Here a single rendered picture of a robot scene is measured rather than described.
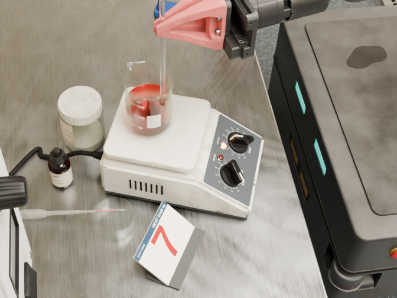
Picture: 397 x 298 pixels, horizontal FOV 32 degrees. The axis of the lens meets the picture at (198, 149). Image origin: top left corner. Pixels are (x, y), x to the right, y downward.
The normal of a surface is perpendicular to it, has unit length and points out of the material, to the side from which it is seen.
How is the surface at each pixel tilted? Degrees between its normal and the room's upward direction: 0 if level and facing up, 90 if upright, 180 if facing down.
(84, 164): 0
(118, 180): 90
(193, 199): 90
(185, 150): 0
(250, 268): 0
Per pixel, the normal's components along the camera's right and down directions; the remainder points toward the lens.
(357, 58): 0.04, -0.61
